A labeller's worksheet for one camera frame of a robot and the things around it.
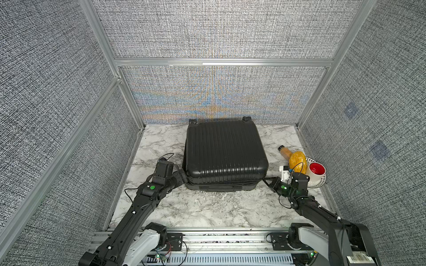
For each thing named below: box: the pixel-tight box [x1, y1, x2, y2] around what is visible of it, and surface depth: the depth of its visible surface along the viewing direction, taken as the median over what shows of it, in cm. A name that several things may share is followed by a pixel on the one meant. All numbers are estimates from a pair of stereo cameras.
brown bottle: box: [277, 145, 293, 161], surface depth 105 cm
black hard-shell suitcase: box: [183, 116, 270, 192], surface depth 80 cm
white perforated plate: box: [305, 156, 327, 189], surface depth 91 cm
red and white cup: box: [308, 161, 327, 184], surface depth 91 cm
